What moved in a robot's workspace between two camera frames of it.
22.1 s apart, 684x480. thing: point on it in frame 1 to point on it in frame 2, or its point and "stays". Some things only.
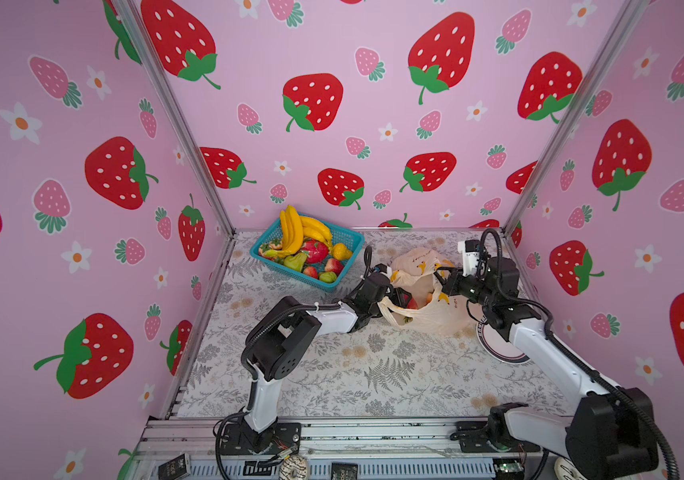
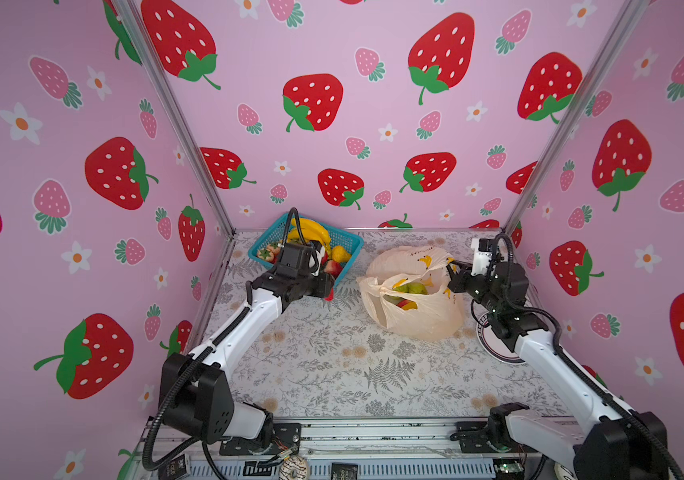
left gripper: (395, 295) to (322, 284)
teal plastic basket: (313, 249) stays
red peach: (333, 265) stays
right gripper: (450, 284) stays
